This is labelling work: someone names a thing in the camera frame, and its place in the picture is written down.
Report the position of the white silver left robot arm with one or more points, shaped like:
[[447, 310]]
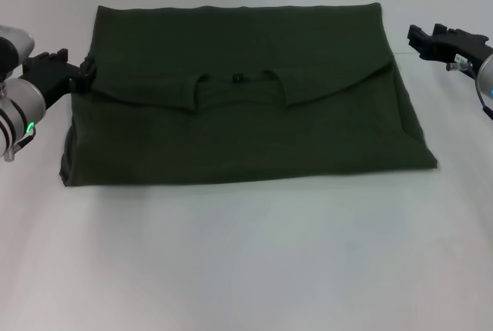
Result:
[[19, 115]]

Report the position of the dark green printed t-shirt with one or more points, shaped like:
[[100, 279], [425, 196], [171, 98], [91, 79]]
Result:
[[250, 134]]

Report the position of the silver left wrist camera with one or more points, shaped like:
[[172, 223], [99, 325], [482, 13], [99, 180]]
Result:
[[13, 48]]

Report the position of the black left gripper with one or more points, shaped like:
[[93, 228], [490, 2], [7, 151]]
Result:
[[48, 75]]

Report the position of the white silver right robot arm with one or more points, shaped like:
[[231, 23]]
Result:
[[486, 77]]

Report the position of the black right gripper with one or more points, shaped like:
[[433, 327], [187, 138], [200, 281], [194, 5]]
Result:
[[462, 48]]

